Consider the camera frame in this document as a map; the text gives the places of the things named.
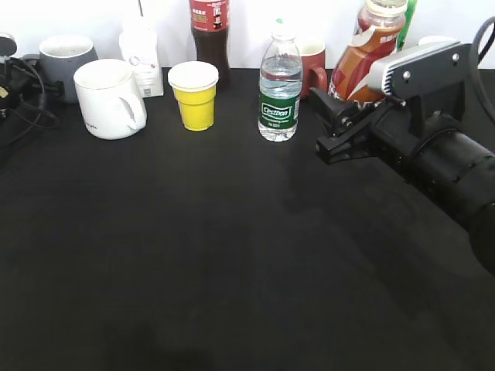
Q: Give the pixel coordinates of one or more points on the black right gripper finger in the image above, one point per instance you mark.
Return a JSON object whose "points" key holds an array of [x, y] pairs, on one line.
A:
{"points": [[343, 148], [337, 116]]}

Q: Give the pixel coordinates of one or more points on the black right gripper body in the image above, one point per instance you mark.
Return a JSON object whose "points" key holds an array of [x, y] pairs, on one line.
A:
{"points": [[396, 137]]}

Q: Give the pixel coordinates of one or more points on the orange iced tea bottle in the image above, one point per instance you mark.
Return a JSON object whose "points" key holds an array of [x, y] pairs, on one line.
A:
{"points": [[379, 23]]}

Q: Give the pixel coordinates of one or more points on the grey ceramic mug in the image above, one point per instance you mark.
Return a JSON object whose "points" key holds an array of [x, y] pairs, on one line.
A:
{"points": [[61, 56]]}

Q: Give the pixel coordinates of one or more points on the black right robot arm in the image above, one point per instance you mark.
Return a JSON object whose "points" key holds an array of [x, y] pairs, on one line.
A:
{"points": [[451, 169]]}

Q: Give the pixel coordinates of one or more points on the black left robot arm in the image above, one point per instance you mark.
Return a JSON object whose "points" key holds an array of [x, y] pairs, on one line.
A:
{"points": [[19, 78]]}

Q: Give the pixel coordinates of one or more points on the red ceramic mug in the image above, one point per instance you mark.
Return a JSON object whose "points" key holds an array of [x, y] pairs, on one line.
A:
{"points": [[313, 54]]}

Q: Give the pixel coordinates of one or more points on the black mug white inside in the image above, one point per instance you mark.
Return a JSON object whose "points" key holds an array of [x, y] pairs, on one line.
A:
{"points": [[435, 39]]}

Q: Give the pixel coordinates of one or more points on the green sprite bottle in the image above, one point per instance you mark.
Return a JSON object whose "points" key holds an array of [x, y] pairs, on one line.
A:
{"points": [[409, 13]]}

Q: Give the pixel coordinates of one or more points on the white mug with script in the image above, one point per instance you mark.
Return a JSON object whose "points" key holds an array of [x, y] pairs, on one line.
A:
{"points": [[110, 100]]}

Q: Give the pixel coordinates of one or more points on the clear water bottle green label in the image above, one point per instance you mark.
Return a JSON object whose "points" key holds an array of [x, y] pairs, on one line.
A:
{"points": [[280, 85]]}

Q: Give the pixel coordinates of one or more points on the yellow paper cup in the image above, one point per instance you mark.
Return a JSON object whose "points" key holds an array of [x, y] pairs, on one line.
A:
{"points": [[194, 85]]}

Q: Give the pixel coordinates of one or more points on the cola bottle red label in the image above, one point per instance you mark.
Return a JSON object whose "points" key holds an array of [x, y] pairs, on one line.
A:
{"points": [[210, 29]]}

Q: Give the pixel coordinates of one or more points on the white milk carton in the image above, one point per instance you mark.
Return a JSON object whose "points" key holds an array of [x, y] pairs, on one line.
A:
{"points": [[138, 44]]}

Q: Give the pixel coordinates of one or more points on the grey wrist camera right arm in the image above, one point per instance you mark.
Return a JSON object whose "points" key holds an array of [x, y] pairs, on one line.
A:
{"points": [[429, 78]]}

